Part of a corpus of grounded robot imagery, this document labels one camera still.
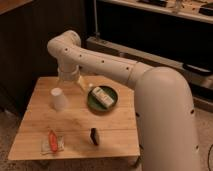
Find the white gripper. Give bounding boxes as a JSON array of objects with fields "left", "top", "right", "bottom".
[{"left": 56, "top": 68, "right": 87, "bottom": 92}]

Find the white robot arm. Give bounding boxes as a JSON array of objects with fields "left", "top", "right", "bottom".
[{"left": 47, "top": 30, "right": 202, "bottom": 171}]

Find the black eraser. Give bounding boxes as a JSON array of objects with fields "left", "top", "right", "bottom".
[{"left": 90, "top": 128, "right": 99, "bottom": 145}]

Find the green round plate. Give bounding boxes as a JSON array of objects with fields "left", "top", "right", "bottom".
[{"left": 87, "top": 85, "right": 118, "bottom": 112}]

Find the wooden folding table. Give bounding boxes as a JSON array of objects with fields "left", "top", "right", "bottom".
[{"left": 8, "top": 76, "right": 140, "bottom": 165}]

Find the metal vertical pole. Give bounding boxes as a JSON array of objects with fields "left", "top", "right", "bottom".
[{"left": 93, "top": 0, "right": 100, "bottom": 40}]

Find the orange carrot toy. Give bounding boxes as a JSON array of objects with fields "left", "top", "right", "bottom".
[{"left": 48, "top": 131, "right": 58, "bottom": 152}]

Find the clear plastic wrapper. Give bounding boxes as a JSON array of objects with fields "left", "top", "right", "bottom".
[{"left": 41, "top": 136, "right": 64, "bottom": 155}]

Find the grey metal floor beam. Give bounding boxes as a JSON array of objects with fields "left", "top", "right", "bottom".
[{"left": 86, "top": 37, "right": 213, "bottom": 113}]

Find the white shelf with items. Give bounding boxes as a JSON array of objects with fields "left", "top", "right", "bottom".
[{"left": 101, "top": 0, "right": 213, "bottom": 24}]

